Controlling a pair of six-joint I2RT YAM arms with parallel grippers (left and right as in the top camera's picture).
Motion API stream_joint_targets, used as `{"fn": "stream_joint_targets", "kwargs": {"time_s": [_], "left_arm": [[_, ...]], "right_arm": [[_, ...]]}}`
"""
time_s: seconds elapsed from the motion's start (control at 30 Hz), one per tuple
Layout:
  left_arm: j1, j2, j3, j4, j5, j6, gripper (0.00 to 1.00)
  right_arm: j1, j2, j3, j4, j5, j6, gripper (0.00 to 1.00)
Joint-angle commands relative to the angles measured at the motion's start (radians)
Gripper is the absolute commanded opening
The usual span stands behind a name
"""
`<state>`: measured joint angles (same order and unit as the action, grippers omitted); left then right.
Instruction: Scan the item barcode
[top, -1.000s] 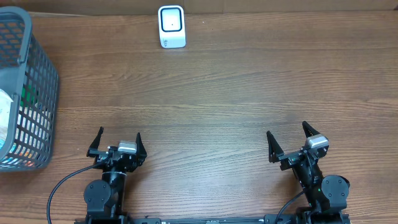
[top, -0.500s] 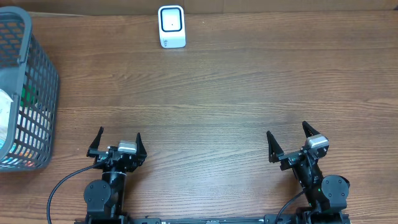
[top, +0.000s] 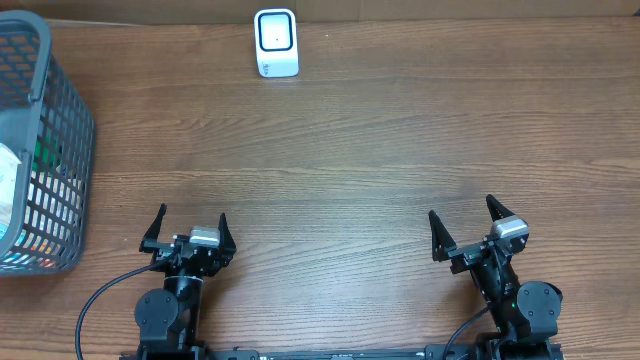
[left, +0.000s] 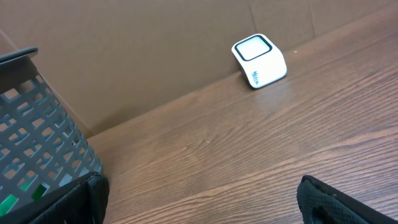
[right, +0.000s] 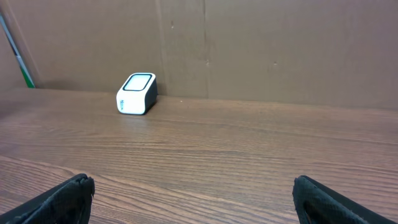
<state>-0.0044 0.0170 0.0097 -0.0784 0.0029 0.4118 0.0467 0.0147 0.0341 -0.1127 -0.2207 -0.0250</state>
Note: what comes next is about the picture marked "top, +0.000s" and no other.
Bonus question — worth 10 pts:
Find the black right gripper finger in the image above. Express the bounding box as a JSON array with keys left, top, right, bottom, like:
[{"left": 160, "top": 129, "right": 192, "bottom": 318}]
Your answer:
[
  {"left": 428, "top": 210, "right": 457, "bottom": 262},
  {"left": 486, "top": 194, "right": 514, "bottom": 222}
]

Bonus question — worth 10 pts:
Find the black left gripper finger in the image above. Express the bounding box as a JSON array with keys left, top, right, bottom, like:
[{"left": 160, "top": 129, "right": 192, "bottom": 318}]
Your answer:
[
  {"left": 218, "top": 213, "right": 236, "bottom": 250},
  {"left": 143, "top": 203, "right": 167, "bottom": 241}
]

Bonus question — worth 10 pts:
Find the beige clear pouch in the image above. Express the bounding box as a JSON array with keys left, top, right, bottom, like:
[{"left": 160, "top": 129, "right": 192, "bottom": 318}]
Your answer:
[{"left": 0, "top": 144, "right": 22, "bottom": 235}]

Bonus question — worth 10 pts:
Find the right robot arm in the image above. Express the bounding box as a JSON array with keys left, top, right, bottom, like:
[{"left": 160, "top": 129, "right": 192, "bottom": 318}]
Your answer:
[{"left": 425, "top": 194, "right": 564, "bottom": 359}]

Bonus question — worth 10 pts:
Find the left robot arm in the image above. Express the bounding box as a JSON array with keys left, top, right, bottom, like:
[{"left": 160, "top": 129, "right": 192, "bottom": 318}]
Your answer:
[{"left": 134, "top": 205, "right": 237, "bottom": 359}]

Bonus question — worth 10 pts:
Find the white barcode scanner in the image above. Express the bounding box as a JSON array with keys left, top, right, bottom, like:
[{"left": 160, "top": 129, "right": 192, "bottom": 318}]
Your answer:
[{"left": 254, "top": 8, "right": 300, "bottom": 78}]

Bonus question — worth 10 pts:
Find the grey plastic mesh basket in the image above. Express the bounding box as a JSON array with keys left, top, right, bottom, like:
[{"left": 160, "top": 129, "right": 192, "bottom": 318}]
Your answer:
[{"left": 1, "top": 10, "right": 96, "bottom": 277}]

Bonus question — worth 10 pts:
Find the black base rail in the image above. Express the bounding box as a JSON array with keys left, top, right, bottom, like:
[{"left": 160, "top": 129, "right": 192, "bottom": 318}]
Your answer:
[{"left": 119, "top": 343, "right": 566, "bottom": 360}]

